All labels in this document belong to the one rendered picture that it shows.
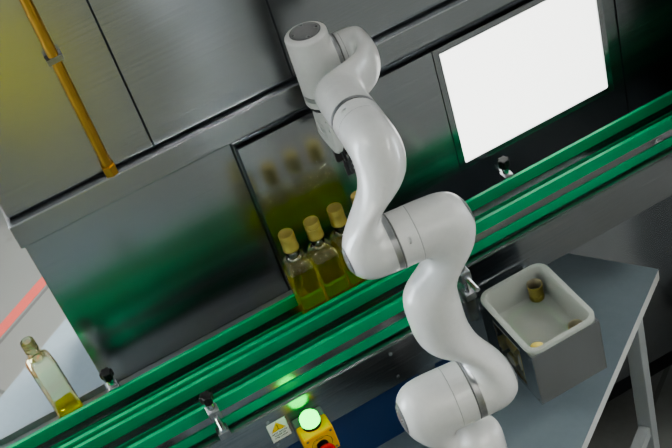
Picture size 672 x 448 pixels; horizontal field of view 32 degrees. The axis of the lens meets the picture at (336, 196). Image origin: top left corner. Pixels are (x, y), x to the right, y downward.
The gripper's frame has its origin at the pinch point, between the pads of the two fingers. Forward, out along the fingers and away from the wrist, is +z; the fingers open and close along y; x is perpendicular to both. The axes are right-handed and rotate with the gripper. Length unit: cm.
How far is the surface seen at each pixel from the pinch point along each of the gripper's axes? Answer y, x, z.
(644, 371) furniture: 9, 56, 100
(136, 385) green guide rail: -2, -59, 31
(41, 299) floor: -192, -86, 142
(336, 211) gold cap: 1.6, -6.0, 10.0
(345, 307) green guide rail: 6.5, -12.2, 31.0
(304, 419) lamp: 20, -31, 41
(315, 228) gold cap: 2.1, -11.5, 11.0
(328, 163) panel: -11.9, -1.1, 8.1
